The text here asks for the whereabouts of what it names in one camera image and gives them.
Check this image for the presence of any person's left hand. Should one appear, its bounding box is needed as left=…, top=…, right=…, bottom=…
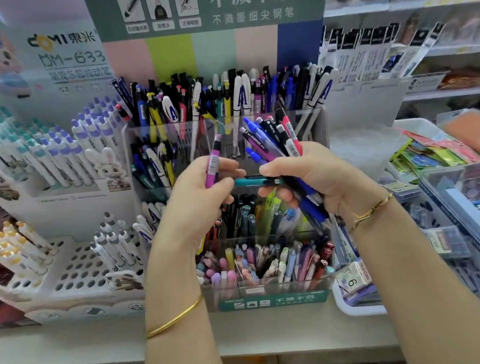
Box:
left=144, top=150, right=256, bottom=253

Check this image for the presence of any person's right hand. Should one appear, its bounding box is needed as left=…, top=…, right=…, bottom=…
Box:
left=252, top=131, right=391, bottom=237

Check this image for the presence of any magenta click pen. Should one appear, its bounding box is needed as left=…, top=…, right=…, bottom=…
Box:
left=198, top=134, right=229, bottom=190

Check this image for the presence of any teal click pen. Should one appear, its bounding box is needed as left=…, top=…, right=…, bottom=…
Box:
left=233, top=171, right=286, bottom=191

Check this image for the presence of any bundle of mixed click pens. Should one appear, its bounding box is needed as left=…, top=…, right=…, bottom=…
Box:
left=237, top=103, right=333, bottom=241

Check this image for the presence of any person's left forearm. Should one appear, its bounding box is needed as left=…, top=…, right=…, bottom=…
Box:
left=117, top=232, right=231, bottom=364

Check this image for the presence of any person's right forearm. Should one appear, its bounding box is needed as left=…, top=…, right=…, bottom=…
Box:
left=342, top=181, right=480, bottom=364

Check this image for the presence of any row of translucent gel pens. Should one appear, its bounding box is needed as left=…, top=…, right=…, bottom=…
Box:
left=129, top=177, right=333, bottom=259

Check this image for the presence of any clear acrylic pen display stand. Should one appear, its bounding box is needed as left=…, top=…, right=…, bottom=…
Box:
left=120, top=95, right=356, bottom=328

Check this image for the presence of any row of dark upright pens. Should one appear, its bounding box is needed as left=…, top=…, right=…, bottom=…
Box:
left=111, top=46, right=347, bottom=162

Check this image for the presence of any row of blue yellow pens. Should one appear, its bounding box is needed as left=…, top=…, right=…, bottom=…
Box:
left=127, top=137, right=180, bottom=194

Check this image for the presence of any row of pastel pens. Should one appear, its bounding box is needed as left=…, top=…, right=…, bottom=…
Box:
left=193, top=230, right=341, bottom=307

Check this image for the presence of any white pen pack holder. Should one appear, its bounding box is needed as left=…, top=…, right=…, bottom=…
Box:
left=320, top=72, right=420, bottom=141

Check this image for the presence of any group of grey capped pens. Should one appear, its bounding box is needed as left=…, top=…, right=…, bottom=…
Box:
left=86, top=208, right=144, bottom=273

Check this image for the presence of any row of black white pen packs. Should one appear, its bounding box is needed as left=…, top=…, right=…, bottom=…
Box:
left=315, top=10, right=453, bottom=89

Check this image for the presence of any group of purple capped pens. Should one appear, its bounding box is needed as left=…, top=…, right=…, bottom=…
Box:
left=35, top=93, right=134, bottom=192

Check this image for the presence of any pile of colourful sticker packets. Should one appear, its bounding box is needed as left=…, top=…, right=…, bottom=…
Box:
left=385, top=116, right=480, bottom=178

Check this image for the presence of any green display header sign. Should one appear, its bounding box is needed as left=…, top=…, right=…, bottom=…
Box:
left=81, top=0, right=346, bottom=96

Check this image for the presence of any plain gold bangle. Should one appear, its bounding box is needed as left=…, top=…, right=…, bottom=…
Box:
left=140, top=293, right=209, bottom=340

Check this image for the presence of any white plastic tray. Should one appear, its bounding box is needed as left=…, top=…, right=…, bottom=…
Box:
left=322, top=214, right=389, bottom=323

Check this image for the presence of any white cartoon pen display stand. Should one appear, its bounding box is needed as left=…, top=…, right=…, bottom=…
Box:
left=0, top=142, right=153, bottom=332

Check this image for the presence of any small clear plastic box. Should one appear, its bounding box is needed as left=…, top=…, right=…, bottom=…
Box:
left=422, top=223, right=472, bottom=264

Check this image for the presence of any pale cartoon header card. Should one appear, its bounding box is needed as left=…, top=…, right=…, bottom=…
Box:
left=0, top=11, right=121, bottom=134

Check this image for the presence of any group of teal capped pens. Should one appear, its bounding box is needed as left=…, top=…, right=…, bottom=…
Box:
left=0, top=99, right=64, bottom=197

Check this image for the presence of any white store shelf unit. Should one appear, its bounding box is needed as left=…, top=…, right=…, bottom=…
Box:
left=321, top=0, right=480, bottom=118

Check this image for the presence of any group of yellow capped pens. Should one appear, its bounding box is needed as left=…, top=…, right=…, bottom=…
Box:
left=0, top=214, right=61, bottom=282

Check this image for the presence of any thin gold chain bracelet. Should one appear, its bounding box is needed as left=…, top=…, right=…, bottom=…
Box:
left=344, top=192, right=399, bottom=234

